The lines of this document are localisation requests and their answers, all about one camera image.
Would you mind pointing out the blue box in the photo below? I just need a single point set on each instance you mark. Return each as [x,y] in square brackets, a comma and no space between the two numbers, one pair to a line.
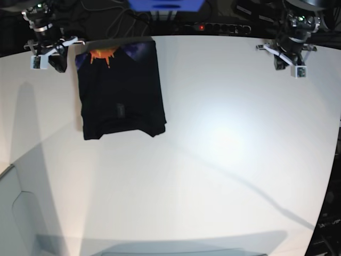
[166,5]

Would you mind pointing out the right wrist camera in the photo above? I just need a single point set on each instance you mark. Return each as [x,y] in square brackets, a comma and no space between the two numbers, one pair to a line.
[39,62]

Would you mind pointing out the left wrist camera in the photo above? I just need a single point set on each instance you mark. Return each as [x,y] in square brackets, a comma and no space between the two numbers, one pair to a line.
[299,71]

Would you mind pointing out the black power strip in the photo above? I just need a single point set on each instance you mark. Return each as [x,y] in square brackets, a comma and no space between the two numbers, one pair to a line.
[208,28]

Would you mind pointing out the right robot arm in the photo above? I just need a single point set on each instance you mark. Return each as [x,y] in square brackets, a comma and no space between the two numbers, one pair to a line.
[42,21]

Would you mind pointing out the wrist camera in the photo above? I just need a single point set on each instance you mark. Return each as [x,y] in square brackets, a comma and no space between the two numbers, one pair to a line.
[39,62]
[299,71]

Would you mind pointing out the black T-shirt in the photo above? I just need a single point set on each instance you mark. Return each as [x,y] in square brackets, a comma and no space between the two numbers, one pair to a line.
[119,89]

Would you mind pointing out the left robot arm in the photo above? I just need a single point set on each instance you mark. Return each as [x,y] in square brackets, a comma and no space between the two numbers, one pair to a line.
[300,19]

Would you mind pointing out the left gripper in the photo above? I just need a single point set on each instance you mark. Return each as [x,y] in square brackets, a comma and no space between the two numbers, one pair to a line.
[288,53]

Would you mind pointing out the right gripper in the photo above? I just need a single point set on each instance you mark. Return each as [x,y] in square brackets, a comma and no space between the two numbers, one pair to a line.
[56,50]

